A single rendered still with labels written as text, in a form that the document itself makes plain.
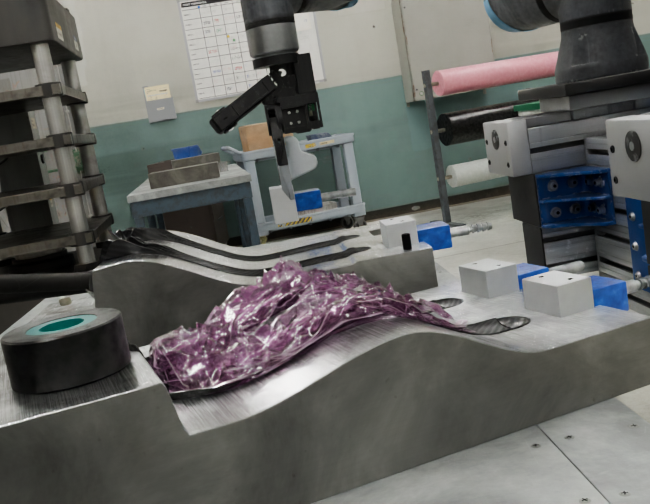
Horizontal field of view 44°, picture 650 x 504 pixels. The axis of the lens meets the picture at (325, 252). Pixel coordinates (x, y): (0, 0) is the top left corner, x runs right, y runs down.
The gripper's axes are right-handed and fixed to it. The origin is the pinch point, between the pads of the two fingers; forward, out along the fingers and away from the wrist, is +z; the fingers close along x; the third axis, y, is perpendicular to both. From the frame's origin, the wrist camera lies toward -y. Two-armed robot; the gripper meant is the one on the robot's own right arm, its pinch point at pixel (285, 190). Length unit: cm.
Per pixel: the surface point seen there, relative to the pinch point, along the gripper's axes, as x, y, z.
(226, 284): -36.0, -8.9, 6.0
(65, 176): 353, -117, -1
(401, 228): -31.6, 11.9, 4.0
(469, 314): -54, 13, 10
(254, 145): 562, -8, 5
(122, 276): -36.0, -19.8, 3.0
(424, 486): -74, 4, 15
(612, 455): -74, 17, 15
